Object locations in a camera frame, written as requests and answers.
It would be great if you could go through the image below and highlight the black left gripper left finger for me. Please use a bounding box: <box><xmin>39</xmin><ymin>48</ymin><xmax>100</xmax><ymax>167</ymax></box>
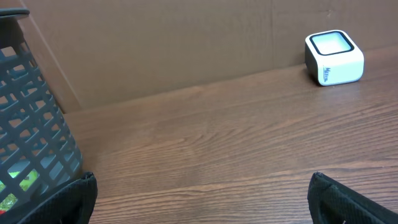
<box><xmin>1</xmin><ymin>172</ymin><xmax>98</xmax><ymax>224</ymax></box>

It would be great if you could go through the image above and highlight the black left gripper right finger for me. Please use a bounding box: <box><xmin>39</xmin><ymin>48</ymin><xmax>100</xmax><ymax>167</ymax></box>
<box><xmin>307</xmin><ymin>172</ymin><xmax>397</xmax><ymax>224</ymax></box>

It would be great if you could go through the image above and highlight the grey plastic mesh basket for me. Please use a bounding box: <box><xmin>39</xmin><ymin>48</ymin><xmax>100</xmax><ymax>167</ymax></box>
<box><xmin>1</xmin><ymin>8</ymin><xmax>83</xmax><ymax>214</ymax></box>

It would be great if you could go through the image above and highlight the white barcode scanner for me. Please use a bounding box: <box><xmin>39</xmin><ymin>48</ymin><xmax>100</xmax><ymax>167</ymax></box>
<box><xmin>305</xmin><ymin>30</ymin><xmax>364</xmax><ymax>86</ymax></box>

